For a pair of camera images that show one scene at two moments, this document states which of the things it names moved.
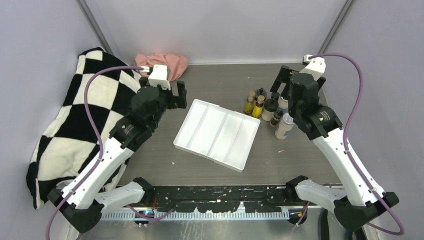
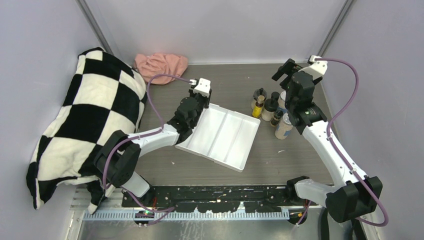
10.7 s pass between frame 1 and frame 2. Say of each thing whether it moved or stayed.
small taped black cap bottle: stayed
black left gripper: moved
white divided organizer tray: stayed
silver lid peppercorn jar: stayed
